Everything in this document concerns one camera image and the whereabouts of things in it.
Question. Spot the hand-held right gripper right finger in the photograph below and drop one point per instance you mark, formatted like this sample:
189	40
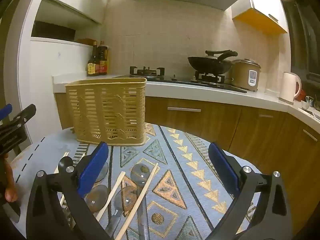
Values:
223	171

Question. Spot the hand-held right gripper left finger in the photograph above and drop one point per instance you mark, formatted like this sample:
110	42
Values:
91	170

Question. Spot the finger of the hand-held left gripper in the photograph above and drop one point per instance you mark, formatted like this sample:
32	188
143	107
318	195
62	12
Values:
6	111
23	116

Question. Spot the stainless steel spoon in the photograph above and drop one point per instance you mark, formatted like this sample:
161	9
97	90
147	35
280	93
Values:
143	220
103	172
115	221
97	198

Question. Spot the cream chopstick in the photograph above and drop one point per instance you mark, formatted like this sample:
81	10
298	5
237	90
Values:
112	195
67	154
142	197

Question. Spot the beige slotted utensil basket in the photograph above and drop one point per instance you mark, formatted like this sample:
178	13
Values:
107	110

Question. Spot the person's left hand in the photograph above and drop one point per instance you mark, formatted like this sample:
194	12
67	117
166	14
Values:
11	182

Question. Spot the patterned blue tablecloth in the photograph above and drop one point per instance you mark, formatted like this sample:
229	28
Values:
180	180

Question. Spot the wooden base cabinet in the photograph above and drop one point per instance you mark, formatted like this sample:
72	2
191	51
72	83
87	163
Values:
220	122

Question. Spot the dark sauce bottle yellow label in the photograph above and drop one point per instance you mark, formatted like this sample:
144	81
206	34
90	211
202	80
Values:
93	66

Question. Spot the black burner grate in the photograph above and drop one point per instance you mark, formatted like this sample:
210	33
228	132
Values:
210	77
147	71

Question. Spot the dark sauce bottle red label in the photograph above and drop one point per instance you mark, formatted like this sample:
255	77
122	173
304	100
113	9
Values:
103	63

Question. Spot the beige rice cooker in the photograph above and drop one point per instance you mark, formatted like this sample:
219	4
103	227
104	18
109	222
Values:
240	77

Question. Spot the brown wooden board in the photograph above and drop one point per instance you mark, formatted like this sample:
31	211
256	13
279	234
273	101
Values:
86	41

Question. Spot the black glass gas hob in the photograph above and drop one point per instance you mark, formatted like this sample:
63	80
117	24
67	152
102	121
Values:
180	81

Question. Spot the white electric kettle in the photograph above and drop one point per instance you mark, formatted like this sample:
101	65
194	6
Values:
287	87

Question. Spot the white cup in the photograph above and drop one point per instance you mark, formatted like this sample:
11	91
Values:
305	104

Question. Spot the black wok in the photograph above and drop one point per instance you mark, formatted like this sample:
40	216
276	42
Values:
207	66

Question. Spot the red container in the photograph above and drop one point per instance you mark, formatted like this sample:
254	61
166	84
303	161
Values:
302	95

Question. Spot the dark window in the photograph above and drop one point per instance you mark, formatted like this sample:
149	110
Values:
305	42

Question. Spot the white and orange wall cabinet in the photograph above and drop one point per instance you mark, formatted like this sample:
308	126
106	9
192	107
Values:
265	2

